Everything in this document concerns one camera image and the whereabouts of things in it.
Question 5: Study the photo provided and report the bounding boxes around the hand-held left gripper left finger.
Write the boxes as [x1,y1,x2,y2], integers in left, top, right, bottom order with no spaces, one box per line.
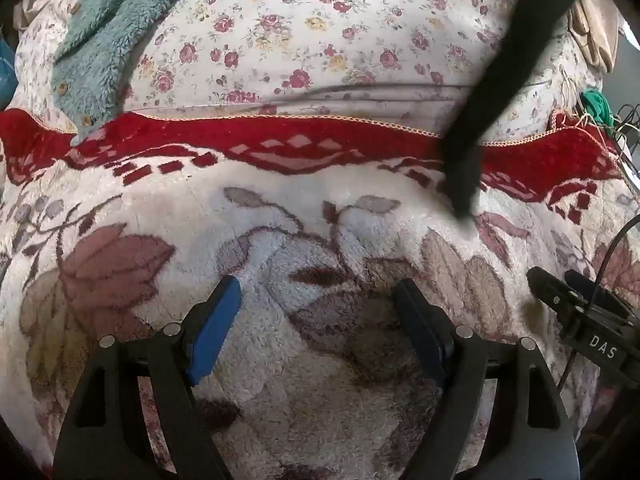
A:
[52,275,244,480]

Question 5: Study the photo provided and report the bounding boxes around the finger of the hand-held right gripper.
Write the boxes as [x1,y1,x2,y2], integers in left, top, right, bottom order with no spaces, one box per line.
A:
[564,269,628,317]
[526,266,588,328]

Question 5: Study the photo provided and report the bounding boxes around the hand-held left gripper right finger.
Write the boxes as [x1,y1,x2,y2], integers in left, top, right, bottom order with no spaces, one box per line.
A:
[393,278,582,480]

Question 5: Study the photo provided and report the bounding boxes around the black pants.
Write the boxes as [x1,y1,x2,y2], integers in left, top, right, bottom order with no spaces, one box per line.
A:
[440,0,597,222]

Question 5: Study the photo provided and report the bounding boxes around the red and white plush blanket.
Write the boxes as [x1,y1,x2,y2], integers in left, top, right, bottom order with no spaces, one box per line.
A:
[0,107,640,480]

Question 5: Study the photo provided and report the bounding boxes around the green cloth item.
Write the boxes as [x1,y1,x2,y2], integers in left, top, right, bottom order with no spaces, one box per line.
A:
[580,88,614,127]

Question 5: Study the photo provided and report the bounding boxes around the beige cloth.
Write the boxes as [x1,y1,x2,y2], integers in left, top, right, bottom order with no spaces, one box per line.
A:
[569,0,625,75]

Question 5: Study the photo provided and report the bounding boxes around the teal fleece garment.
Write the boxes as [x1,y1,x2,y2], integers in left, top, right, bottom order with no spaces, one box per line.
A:
[52,0,212,147]

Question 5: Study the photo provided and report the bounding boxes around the floral quilt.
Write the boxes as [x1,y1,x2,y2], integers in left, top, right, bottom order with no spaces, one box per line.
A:
[14,0,617,143]

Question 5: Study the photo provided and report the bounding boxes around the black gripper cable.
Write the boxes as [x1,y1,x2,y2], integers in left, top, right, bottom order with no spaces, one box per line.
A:
[556,216,640,393]

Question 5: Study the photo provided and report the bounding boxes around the tangle of thin cables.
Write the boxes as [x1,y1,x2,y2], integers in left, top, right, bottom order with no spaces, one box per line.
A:
[606,104,640,173]

